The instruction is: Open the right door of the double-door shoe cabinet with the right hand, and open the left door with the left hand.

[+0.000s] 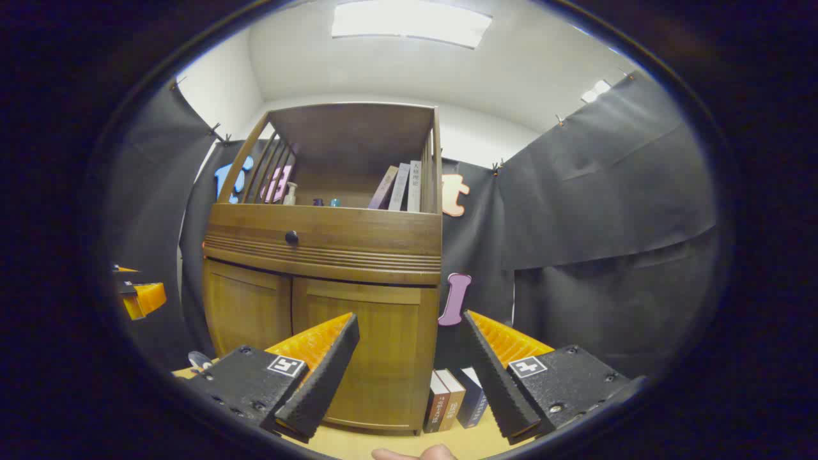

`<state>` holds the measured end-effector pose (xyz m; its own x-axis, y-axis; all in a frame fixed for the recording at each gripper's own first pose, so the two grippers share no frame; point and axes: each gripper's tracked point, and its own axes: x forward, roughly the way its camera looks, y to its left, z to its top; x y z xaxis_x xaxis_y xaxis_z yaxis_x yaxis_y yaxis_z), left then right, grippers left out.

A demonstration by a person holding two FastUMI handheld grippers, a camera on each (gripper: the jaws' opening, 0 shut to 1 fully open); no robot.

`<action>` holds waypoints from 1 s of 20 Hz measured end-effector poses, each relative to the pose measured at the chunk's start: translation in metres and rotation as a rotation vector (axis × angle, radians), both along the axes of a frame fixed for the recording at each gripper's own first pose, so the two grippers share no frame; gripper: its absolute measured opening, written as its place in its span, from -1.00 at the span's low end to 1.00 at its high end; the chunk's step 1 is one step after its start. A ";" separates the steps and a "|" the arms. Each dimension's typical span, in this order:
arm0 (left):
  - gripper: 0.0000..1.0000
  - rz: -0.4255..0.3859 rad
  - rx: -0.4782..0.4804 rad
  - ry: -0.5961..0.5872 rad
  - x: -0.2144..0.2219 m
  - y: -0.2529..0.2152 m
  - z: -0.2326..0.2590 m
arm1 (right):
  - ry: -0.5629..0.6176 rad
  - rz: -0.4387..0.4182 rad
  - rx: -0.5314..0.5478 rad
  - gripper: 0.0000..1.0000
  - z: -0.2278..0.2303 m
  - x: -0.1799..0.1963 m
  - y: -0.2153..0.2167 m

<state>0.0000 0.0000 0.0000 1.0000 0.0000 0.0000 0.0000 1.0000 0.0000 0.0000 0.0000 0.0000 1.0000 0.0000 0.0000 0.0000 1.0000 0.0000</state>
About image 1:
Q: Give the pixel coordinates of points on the white pump bottle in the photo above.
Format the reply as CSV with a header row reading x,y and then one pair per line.
x,y
290,195

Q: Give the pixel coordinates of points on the wooden double-door shoe cabinet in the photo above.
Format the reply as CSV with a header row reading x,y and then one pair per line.
x,y
358,243

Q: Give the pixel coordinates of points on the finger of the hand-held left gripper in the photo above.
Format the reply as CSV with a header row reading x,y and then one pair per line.
x,y
126,269
146,299

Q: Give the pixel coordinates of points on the small ceiling light panel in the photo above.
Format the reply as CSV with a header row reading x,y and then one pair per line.
x,y
595,91

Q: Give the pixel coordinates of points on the large ceiling light panel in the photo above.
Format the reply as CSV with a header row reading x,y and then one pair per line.
x,y
409,22

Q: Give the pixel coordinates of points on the brown book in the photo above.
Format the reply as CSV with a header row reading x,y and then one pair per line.
x,y
436,406

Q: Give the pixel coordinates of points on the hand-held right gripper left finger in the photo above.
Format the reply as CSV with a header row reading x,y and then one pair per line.
x,y
326,377

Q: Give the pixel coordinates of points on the penguin plush toy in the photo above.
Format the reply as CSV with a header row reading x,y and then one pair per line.
x,y
199,361

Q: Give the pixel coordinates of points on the dark blue book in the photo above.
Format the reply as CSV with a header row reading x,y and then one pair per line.
x,y
471,399

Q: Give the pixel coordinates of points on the tan book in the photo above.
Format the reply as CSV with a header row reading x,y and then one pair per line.
x,y
452,399

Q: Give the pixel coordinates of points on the black round drawer knob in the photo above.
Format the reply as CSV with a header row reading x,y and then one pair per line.
x,y
291,237

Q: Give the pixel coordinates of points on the wooden shoe cabinet door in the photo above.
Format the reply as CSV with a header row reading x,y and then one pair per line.
x,y
396,345
246,306

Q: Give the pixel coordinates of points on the black backdrop cloth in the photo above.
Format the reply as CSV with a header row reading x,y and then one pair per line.
x,y
607,191

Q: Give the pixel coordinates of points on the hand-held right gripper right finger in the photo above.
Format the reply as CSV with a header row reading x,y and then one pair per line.
x,y
498,390

